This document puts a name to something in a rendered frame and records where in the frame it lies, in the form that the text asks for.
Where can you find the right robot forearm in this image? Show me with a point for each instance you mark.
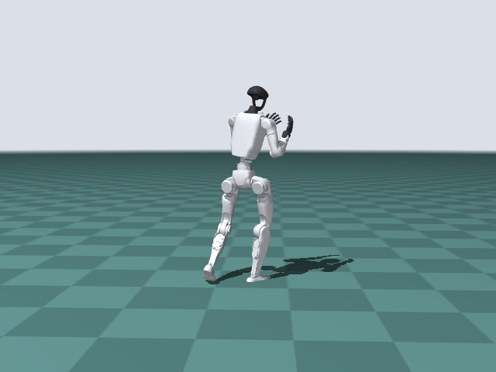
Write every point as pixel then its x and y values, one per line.
pixel 282 143

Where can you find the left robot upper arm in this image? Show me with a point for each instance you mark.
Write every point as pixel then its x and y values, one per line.
pixel 231 123

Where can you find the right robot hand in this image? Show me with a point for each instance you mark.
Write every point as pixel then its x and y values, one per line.
pixel 289 128

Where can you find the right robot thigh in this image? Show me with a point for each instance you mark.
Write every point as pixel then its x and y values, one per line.
pixel 265 203

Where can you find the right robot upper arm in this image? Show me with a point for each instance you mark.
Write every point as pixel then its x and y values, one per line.
pixel 270 126

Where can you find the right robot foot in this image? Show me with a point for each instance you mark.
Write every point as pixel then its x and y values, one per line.
pixel 260 278

